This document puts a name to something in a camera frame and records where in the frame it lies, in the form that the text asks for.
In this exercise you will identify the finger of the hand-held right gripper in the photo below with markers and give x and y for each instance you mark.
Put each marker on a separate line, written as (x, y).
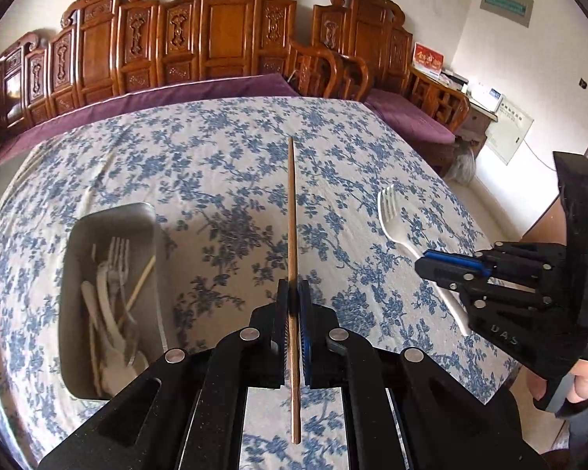
(458, 260)
(441, 274)

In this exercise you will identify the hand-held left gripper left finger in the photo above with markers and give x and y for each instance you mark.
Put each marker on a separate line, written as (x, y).
(280, 323)

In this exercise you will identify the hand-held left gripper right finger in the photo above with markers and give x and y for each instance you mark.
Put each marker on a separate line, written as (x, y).
(305, 333)

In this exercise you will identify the white plastic fork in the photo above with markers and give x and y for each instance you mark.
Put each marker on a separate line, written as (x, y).
(397, 227)

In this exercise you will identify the dark brown wooden chopstick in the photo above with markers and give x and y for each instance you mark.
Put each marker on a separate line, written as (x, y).
(292, 205)

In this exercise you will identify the light bamboo chopstick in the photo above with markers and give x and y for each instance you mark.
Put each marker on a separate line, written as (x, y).
(139, 286)

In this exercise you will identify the silver metal spoon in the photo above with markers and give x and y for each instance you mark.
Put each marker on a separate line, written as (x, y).
(133, 347)

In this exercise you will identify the large white plastic spoon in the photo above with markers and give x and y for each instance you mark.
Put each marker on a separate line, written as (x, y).
(117, 377)

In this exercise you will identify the metal fork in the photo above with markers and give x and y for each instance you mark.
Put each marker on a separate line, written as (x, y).
(119, 264)

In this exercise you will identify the cream plastic spoon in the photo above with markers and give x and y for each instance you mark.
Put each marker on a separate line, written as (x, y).
(98, 308)

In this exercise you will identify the grey metal utensil tray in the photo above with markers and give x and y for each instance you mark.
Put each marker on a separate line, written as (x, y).
(73, 303)

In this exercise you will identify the clear plastic bag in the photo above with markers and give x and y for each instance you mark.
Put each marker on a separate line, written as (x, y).
(463, 164)

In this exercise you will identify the wooden side table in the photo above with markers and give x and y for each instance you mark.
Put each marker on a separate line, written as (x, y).
(475, 125)

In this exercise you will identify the small purple seat cushion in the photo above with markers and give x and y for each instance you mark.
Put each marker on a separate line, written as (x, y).
(411, 117)

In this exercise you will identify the white desk phone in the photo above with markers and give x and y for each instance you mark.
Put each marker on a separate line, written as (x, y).
(486, 95)

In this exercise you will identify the stack of papers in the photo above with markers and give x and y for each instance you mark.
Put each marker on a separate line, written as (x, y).
(453, 77)

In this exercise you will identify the blue floral tablecloth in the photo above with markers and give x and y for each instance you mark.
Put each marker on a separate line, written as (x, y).
(201, 156)

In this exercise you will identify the red desk calendar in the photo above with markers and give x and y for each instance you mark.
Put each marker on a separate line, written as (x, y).
(427, 58)

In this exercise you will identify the carved wooden armchair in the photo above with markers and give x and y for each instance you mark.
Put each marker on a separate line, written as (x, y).
(367, 24)

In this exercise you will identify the long purple seat cushion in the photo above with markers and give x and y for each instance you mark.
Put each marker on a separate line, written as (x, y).
(127, 107)

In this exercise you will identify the long carved wooden sofa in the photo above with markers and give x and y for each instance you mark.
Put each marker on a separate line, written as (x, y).
(225, 24)

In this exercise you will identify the white wall distribution box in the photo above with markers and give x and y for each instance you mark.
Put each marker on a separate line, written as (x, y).
(509, 132)

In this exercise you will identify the green white wall plaque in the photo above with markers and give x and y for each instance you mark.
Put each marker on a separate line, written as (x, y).
(504, 5)

